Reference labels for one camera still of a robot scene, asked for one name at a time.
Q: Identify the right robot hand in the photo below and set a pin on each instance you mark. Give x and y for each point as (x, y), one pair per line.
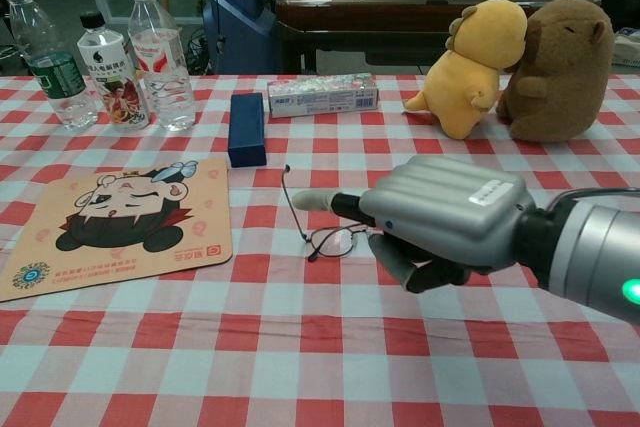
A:
(445, 219)

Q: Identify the thin frame eyeglasses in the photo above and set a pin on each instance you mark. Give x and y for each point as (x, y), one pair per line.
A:
(325, 234)

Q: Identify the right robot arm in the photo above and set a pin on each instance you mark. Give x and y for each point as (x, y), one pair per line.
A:
(582, 254)

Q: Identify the dark blue glasses case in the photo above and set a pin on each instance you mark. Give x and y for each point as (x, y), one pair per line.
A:
(246, 129)

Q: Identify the yellow plush toy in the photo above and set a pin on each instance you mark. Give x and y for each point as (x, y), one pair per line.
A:
(475, 72)

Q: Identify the red white checkered tablecloth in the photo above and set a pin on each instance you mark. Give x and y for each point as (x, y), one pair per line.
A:
(320, 327)

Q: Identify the colourful toothpaste box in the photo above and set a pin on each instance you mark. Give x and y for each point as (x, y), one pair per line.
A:
(322, 94)

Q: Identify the brown capybara plush toy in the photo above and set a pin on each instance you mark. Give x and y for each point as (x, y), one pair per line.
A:
(557, 72)

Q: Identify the blue machine base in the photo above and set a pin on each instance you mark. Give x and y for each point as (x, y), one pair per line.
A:
(240, 12)

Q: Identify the cartoon print mouse pad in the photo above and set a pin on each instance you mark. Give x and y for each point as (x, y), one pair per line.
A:
(122, 224)

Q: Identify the red label water bottle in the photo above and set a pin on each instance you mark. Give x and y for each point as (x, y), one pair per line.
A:
(160, 57)

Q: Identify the black cap drink bottle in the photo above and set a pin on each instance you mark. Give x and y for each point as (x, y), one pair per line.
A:
(112, 77)

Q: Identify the green label water bottle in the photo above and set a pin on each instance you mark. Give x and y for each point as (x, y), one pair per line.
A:
(45, 57)

